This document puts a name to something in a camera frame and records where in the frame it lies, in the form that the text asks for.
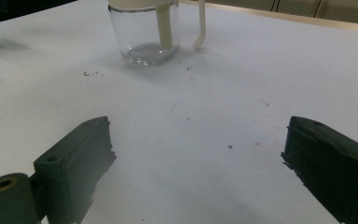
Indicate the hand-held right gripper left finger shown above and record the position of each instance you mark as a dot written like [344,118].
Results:
[74,168]

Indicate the black curtain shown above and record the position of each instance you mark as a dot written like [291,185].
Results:
[12,9]

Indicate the glass jar with cream lid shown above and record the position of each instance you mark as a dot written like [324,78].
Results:
[144,34]

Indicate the small cream spoon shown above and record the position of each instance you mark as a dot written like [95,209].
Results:
[201,21]

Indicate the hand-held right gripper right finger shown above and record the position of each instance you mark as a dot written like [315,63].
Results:
[335,168]

